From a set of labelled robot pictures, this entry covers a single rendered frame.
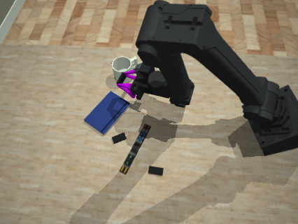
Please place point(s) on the pale grey mug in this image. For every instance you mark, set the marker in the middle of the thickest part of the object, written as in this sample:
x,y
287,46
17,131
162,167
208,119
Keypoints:
x,y
122,63

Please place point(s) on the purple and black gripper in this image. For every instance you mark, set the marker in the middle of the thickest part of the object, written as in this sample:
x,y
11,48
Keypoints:
x,y
132,89

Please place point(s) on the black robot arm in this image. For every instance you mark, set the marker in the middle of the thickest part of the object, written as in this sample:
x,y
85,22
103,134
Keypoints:
x,y
171,29

